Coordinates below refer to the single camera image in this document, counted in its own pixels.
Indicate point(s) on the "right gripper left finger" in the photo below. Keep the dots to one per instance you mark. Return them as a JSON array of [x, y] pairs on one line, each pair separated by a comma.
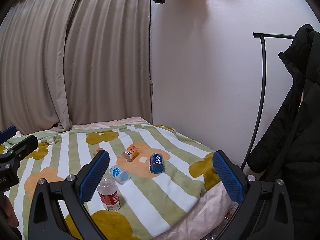
[[46, 220]]

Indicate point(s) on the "black hanging jacket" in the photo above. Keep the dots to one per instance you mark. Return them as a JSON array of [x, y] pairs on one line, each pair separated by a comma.
[[289, 149]]

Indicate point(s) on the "dark blue label plastic cup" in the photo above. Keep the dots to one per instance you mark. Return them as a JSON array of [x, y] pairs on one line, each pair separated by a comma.
[[156, 163]]

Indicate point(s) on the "red label plastic cup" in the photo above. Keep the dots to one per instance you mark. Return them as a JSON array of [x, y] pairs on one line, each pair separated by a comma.
[[108, 193]]

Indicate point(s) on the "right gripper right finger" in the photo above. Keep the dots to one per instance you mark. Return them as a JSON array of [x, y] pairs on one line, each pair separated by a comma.
[[264, 210]]

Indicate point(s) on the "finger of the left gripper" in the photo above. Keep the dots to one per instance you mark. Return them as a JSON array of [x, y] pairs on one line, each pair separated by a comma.
[[8, 133]]

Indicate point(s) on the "person left hand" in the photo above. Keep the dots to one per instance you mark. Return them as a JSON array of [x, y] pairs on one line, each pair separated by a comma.
[[10, 213]]

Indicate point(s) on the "floral striped blanket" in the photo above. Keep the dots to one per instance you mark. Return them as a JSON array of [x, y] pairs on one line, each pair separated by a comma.
[[140, 169]]

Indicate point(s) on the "black clothes rack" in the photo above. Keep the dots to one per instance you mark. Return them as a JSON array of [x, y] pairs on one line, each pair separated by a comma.
[[261, 37]]

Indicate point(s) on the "beige curtain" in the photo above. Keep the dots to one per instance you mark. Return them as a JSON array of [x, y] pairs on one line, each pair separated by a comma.
[[73, 62]]

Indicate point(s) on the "light blue label plastic cup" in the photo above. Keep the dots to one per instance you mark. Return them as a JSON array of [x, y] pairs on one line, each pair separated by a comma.
[[119, 174]]

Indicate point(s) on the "orange label clear plastic cup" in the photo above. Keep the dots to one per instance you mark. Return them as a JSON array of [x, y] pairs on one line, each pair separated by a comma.
[[130, 154]]

